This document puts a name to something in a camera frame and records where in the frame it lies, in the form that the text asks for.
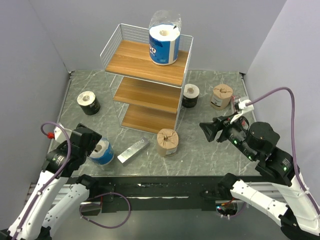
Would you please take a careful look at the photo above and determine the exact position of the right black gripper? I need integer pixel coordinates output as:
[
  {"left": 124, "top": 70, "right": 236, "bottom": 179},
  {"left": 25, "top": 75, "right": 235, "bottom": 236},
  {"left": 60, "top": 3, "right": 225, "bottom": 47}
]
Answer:
[{"left": 197, "top": 110, "right": 257, "bottom": 159}]

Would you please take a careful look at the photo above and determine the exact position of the blue paper towel roll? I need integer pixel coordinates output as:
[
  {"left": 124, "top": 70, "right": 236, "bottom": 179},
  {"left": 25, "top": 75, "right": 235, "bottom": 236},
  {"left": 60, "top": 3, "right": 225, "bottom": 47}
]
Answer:
[
  {"left": 89, "top": 137, "right": 115, "bottom": 166},
  {"left": 148, "top": 10, "right": 182, "bottom": 66}
]

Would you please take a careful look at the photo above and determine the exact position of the black paper towel roll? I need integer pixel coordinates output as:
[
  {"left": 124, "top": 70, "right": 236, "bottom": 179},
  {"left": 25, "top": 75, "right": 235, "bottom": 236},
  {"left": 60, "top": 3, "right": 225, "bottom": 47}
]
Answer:
[
  {"left": 76, "top": 91, "right": 101, "bottom": 116},
  {"left": 182, "top": 83, "right": 200, "bottom": 108}
]

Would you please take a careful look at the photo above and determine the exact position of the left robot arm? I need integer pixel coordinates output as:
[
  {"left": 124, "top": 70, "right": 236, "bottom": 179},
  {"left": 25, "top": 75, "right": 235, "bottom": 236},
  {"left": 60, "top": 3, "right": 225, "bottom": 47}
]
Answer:
[{"left": 0, "top": 123, "right": 102, "bottom": 240}]

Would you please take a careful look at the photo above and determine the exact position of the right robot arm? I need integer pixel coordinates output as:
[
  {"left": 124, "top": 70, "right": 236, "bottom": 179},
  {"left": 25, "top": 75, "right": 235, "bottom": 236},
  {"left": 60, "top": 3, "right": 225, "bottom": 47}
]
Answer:
[{"left": 199, "top": 116, "right": 320, "bottom": 240}]

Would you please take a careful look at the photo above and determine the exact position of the red toothpaste box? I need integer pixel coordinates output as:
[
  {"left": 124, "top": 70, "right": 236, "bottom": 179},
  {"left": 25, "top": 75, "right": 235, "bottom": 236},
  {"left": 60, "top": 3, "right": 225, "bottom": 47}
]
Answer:
[{"left": 230, "top": 96, "right": 249, "bottom": 123}]

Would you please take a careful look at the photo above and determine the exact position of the brown paper roll back right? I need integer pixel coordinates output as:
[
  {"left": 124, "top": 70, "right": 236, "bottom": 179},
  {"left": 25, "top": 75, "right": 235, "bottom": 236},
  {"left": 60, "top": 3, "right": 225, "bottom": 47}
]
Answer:
[{"left": 210, "top": 84, "right": 233, "bottom": 110}]

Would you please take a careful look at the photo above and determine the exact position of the brown paper roll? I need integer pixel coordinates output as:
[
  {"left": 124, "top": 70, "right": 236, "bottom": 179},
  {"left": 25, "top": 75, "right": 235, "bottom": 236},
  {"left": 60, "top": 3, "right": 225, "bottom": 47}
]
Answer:
[
  {"left": 210, "top": 84, "right": 233, "bottom": 110},
  {"left": 156, "top": 128, "right": 179, "bottom": 157}
]

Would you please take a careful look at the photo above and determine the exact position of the silver toothpaste box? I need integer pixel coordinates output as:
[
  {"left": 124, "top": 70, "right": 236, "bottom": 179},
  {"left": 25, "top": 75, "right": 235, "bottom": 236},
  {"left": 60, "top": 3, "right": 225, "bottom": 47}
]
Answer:
[{"left": 117, "top": 137, "right": 150, "bottom": 165}]

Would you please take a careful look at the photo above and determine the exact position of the brown paper roll front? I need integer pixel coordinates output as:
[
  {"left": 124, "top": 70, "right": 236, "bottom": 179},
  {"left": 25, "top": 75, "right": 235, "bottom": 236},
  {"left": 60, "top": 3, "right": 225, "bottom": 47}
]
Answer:
[{"left": 156, "top": 128, "right": 179, "bottom": 157}]

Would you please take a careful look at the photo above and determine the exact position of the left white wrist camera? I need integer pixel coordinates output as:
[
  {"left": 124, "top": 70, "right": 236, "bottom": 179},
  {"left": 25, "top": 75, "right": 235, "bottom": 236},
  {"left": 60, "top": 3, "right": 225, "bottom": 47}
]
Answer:
[{"left": 47, "top": 123, "right": 72, "bottom": 144}]

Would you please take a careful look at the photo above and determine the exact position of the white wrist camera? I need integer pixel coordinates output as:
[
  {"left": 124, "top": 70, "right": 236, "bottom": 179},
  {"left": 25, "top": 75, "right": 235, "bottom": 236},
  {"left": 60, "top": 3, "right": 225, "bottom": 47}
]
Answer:
[
  {"left": 47, "top": 123, "right": 72, "bottom": 144},
  {"left": 230, "top": 98, "right": 254, "bottom": 124}
]

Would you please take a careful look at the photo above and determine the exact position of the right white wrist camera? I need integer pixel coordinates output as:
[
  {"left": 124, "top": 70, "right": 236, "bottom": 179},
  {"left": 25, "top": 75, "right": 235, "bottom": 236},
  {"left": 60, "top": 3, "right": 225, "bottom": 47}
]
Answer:
[{"left": 230, "top": 98, "right": 254, "bottom": 124}]

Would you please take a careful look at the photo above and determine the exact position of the white wire wooden shelf rack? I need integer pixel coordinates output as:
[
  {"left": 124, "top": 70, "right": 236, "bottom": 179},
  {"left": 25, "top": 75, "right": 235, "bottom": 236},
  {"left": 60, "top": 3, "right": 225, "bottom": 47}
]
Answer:
[{"left": 100, "top": 23, "right": 194, "bottom": 134}]

